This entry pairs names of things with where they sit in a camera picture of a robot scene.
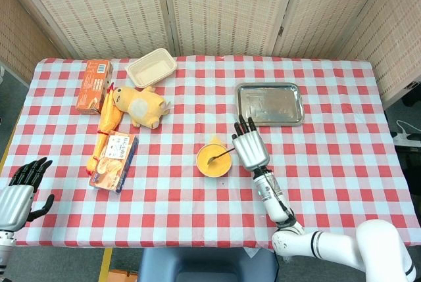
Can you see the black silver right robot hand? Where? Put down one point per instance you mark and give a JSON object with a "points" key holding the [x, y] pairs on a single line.
{"points": [[251, 150]]}

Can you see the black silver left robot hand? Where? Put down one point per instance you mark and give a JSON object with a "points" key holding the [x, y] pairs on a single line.
{"points": [[14, 206]]}

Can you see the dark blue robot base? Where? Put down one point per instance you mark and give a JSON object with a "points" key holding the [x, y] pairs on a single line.
{"points": [[204, 265]]}

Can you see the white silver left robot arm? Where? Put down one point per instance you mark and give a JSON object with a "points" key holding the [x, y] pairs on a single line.
{"points": [[6, 249]]}

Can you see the yellow food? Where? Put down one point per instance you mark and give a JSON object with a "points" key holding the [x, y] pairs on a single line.
{"points": [[217, 168]]}

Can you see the cream round bowl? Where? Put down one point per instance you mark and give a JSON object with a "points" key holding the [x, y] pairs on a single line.
{"points": [[213, 175]]}

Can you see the rectangular stainless steel tray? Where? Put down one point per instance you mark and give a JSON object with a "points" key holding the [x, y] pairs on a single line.
{"points": [[276, 101]]}

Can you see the red white checked tablecloth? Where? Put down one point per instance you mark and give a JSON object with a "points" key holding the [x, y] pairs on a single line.
{"points": [[184, 216]]}

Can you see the blue orange cracker box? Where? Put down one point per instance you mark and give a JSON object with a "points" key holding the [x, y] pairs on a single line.
{"points": [[113, 163]]}

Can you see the yellow plush animal toy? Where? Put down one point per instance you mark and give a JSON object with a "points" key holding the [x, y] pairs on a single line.
{"points": [[141, 108]]}

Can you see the orange box on floor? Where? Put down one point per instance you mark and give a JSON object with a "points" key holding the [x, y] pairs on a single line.
{"points": [[123, 276]]}

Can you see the beige plastic food container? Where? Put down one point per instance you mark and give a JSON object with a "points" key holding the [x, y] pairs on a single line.
{"points": [[151, 68]]}

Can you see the yellow rubber chicken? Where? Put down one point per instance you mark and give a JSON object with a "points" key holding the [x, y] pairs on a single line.
{"points": [[110, 114]]}

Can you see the orange snack box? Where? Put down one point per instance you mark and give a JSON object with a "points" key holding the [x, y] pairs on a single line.
{"points": [[92, 88]]}

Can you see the beige woven folding screen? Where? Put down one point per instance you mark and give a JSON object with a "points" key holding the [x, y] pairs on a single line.
{"points": [[230, 9]]}

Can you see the white power strip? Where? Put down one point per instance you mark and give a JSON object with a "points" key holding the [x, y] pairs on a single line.
{"points": [[408, 138]]}

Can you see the black equipment case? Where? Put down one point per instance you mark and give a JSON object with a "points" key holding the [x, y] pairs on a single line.
{"points": [[412, 96]]}

